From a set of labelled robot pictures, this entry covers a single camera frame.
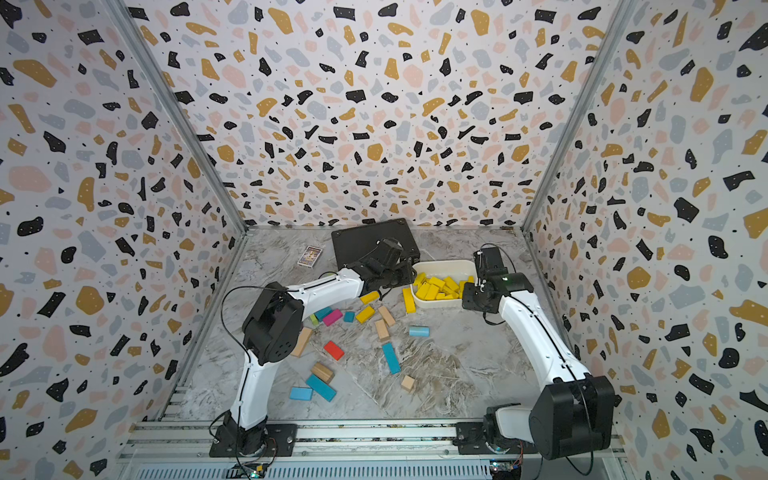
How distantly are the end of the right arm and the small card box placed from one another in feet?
1.98

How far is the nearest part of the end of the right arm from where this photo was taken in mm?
576

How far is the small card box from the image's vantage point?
1.11 meters
